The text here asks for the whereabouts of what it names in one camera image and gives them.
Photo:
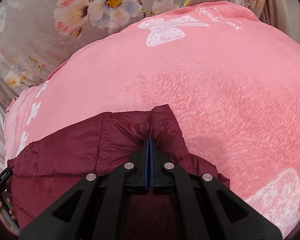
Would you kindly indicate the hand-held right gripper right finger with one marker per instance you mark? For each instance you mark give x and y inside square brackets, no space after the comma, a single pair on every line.
[190,192]

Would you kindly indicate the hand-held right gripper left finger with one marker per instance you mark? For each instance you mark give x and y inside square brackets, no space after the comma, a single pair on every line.
[110,192]

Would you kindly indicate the maroon puffer jacket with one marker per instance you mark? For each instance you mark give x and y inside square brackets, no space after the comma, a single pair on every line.
[65,160]

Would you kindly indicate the person's left hand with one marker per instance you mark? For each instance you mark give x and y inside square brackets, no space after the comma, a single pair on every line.
[1,213]

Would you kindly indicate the pink printed blanket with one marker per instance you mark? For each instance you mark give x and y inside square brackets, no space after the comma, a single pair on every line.
[215,92]

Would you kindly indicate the grey floral quilt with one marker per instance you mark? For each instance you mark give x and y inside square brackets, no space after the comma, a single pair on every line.
[40,42]

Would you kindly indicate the beige curtain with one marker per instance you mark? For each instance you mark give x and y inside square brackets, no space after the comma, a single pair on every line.
[275,0]

